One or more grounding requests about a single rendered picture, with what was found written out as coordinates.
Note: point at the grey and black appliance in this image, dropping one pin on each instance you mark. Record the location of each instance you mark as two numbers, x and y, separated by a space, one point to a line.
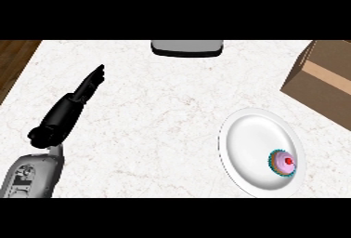
188 47

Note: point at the brown cardboard box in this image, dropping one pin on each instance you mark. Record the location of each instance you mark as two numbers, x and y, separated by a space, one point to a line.
322 80

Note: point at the white oval plate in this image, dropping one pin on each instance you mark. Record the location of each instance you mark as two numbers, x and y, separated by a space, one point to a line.
256 139

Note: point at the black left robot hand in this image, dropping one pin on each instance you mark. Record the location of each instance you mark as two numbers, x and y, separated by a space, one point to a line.
63 114

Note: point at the pink frosted cupcake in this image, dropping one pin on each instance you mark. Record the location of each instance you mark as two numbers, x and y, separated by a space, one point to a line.
284 163

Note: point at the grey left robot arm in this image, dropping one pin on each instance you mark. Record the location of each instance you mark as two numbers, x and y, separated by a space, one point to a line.
32 175

